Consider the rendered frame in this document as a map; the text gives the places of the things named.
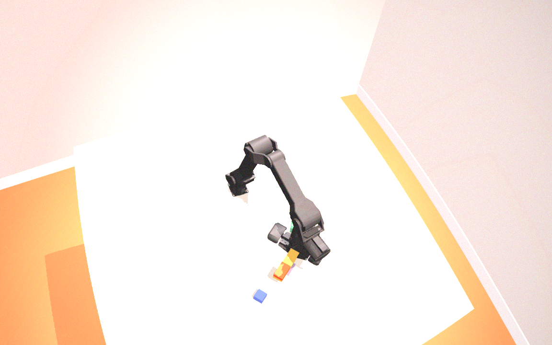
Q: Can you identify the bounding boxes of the yellow bar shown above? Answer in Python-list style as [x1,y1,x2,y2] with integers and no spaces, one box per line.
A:
[273,249,299,282]

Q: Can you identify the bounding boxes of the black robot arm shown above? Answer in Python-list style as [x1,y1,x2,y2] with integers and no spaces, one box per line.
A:
[225,135,331,262]

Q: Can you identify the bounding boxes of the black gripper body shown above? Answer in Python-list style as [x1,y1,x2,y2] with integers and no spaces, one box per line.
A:
[267,223,321,266]

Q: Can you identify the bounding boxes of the blue block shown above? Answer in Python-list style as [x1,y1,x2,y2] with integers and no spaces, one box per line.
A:
[253,289,267,304]

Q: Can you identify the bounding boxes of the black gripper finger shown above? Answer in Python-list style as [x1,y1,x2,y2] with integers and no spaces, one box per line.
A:
[278,232,291,253]
[297,252,309,261]

